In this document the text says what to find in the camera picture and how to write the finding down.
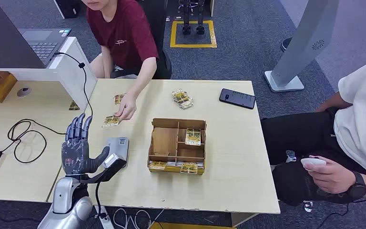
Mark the bare right forearm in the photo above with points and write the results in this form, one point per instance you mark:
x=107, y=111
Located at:
x=333, y=102

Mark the white desk riser shelf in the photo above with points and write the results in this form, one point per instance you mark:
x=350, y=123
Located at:
x=69, y=72

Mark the grey kiosk stand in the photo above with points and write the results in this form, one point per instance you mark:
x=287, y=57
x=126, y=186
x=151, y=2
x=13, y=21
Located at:
x=299, y=47

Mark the wooden compartment box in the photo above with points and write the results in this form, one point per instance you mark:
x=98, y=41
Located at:
x=164, y=142

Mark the person with wristwatch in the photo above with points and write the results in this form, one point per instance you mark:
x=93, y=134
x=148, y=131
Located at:
x=359, y=126

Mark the black wristwatch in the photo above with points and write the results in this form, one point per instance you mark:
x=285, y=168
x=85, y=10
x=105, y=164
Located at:
x=357, y=189

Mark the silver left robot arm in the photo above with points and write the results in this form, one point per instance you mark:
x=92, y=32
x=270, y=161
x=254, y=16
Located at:
x=64, y=202

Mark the white table leg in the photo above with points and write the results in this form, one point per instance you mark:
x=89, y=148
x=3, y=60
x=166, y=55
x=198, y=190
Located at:
x=241, y=218

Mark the black smartphone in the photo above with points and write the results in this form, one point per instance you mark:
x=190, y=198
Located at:
x=237, y=98

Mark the black robot leg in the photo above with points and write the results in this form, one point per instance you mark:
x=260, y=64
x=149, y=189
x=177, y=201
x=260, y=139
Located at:
x=200, y=19
x=186, y=19

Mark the white power strip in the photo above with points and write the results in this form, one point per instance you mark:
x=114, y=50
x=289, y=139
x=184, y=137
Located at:
x=106, y=222

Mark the black cabinet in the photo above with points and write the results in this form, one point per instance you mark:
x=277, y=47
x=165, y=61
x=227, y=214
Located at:
x=67, y=8

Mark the yellow printed ID card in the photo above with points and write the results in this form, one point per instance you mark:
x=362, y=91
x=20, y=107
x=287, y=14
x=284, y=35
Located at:
x=110, y=121

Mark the dark round base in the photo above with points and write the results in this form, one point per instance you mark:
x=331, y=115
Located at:
x=284, y=44

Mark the dark grey laptop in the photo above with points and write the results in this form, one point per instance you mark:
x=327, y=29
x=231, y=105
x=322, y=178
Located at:
x=9, y=41

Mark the chair caster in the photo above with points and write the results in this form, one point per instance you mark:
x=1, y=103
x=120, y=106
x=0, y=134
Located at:
x=308, y=206

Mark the grey card reader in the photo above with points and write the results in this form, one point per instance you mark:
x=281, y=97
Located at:
x=119, y=143

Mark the small yellow printed card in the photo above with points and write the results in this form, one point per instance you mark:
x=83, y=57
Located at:
x=74, y=106

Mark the grey desk grommet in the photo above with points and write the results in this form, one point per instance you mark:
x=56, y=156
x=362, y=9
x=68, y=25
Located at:
x=24, y=92

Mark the black office chair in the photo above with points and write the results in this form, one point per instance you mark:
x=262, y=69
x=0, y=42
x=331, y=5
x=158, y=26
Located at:
x=159, y=19

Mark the white remote controller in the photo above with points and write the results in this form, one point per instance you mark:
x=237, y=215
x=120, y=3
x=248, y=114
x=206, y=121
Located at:
x=312, y=161

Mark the left hand with wristwatch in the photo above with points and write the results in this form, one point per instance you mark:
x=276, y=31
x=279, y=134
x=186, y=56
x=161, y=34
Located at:
x=331, y=177

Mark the yellow room key card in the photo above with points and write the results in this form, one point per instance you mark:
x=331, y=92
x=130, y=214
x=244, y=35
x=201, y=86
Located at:
x=192, y=137
x=189, y=168
x=157, y=165

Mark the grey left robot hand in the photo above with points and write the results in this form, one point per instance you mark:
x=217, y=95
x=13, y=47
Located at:
x=75, y=155

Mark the person's right forearm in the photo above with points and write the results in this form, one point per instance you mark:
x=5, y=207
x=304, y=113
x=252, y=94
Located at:
x=107, y=68

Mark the pale wrist camera on bracket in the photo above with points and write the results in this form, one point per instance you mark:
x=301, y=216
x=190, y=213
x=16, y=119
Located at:
x=113, y=160

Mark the person's left forearm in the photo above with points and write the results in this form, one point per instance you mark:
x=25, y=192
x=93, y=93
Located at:
x=143, y=77

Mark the person's left hand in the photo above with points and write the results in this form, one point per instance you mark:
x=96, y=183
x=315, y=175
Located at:
x=126, y=107

